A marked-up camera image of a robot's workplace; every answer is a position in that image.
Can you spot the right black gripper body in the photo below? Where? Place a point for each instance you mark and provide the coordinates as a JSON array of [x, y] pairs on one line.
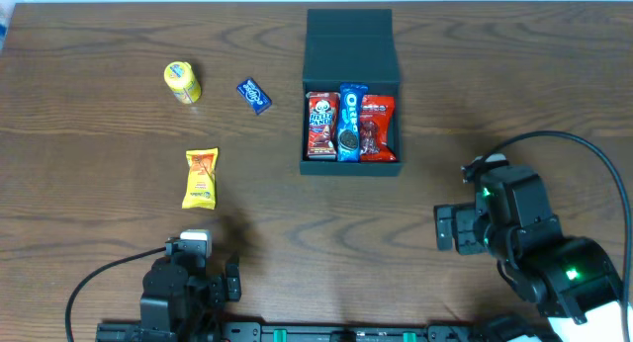
[[456, 227]]

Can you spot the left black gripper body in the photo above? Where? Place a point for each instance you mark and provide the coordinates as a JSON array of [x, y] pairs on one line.
[[220, 288]]

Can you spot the red hacks sweets bag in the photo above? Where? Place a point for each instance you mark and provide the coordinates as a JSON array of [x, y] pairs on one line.
[[375, 118]]

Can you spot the blue oreo cookie pack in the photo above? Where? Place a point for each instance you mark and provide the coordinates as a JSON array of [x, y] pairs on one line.
[[347, 133]]

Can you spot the red hello panda box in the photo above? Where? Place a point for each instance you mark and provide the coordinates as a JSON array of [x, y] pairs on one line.
[[323, 110]]

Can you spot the blue eclipse mint box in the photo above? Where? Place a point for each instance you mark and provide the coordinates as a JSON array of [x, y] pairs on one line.
[[254, 96]]

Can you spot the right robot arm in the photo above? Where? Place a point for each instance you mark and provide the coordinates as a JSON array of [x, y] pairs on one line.
[[571, 280]]

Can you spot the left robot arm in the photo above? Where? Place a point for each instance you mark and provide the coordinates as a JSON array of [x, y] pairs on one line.
[[182, 302]]

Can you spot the yellow round candy container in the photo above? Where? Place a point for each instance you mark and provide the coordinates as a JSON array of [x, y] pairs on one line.
[[180, 78]]

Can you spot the yellow peanut butter snack packet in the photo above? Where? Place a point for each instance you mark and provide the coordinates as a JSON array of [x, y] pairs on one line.
[[201, 181]]

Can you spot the dark green open box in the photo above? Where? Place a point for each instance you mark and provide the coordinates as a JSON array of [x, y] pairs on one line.
[[352, 46]]

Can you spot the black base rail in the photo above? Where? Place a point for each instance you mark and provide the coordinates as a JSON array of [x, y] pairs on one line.
[[504, 328]]

